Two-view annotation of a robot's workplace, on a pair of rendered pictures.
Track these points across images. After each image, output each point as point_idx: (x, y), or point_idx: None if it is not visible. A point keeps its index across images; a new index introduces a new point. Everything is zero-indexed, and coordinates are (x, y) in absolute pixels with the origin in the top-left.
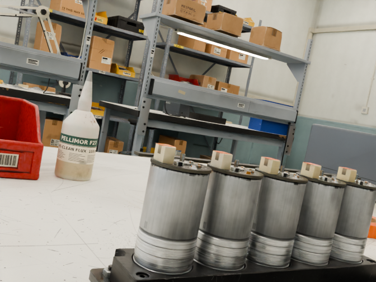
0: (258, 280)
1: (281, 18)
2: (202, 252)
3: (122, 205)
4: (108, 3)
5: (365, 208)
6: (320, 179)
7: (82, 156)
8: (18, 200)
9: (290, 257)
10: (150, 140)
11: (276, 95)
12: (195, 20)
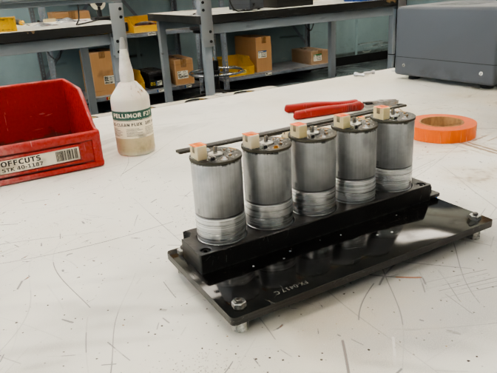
0: (305, 229)
1: None
2: (253, 218)
3: (191, 173)
4: None
5: (403, 141)
6: (350, 127)
7: (140, 130)
8: (92, 194)
9: (333, 203)
10: (225, 46)
11: None
12: None
